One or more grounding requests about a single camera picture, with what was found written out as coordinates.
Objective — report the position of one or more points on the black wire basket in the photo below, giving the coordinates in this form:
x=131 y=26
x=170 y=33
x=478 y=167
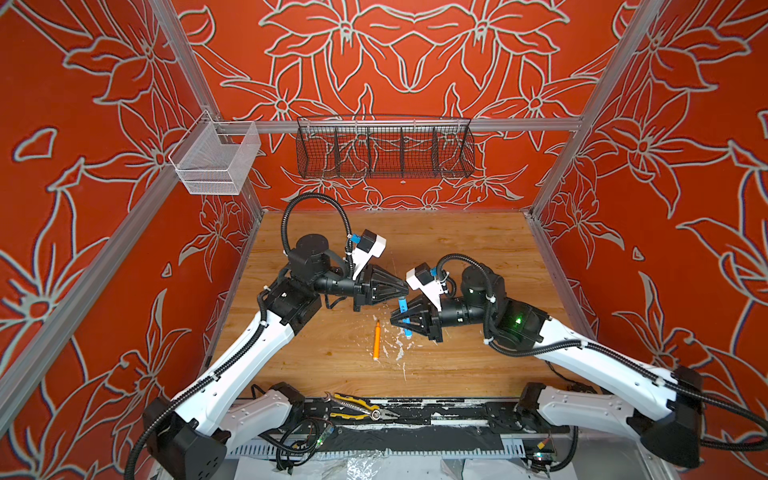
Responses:
x=357 y=147

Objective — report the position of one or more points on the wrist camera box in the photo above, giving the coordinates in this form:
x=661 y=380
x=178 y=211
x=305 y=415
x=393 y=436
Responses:
x=423 y=278
x=366 y=246

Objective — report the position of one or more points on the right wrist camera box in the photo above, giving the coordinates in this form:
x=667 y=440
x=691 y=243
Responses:
x=423 y=278

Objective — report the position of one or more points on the orange pen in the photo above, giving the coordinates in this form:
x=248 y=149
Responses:
x=377 y=341

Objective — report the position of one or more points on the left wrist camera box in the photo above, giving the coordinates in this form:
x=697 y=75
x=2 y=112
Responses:
x=366 y=246

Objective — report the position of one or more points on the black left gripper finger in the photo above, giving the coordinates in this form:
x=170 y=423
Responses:
x=383 y=295
x=386 y=280

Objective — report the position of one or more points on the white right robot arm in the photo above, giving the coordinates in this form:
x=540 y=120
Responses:
x=662 y=409

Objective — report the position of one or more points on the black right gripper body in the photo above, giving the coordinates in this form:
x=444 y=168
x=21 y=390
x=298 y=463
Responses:
x=436 y=330

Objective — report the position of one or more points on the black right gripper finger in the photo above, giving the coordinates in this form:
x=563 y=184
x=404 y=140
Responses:
x=416 y=327
x=417 y=310

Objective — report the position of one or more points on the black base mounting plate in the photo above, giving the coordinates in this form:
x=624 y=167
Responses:
x=496 y=414

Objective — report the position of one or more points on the white slotted cable duct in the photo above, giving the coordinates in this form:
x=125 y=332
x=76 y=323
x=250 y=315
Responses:
x=510 y=449

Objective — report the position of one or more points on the white mesh basket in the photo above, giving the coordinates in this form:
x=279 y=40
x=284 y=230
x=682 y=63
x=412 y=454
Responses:
x=216 y=157

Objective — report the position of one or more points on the blue pen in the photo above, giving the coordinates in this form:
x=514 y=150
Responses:
x=406 y=320

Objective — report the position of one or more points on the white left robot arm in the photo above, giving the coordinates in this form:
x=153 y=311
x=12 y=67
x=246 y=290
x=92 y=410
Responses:
x=190 y=435

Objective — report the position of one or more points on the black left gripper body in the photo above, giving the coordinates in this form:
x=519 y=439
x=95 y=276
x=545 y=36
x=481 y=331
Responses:
x=361 y=292

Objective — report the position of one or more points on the yellow handled pliers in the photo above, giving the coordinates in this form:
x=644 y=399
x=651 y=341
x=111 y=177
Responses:
x=354 y=408

